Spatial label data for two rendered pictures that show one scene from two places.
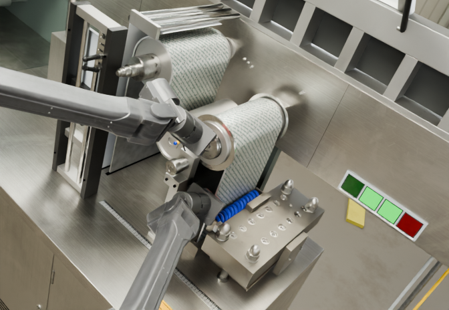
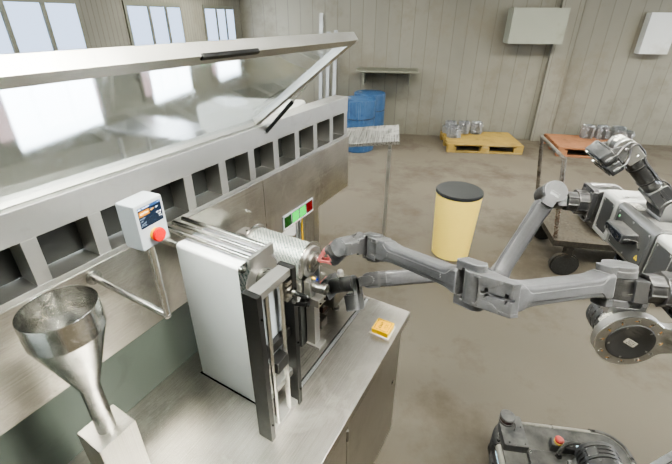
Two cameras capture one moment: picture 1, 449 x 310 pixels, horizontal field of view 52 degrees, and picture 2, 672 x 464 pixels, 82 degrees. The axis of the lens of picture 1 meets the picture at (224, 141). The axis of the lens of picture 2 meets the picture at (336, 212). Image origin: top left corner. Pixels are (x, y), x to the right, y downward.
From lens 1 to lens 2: 1.46 m
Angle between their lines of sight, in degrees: 75
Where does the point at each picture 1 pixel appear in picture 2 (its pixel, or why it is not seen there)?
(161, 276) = not seen: hidden behind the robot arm
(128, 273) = (358, 351)
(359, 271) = not seen: hidden behind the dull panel
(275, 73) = (227, 221)
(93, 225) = (327, 383)
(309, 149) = not seen: hidden behind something
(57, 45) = (120, 444)
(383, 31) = (261, 140)
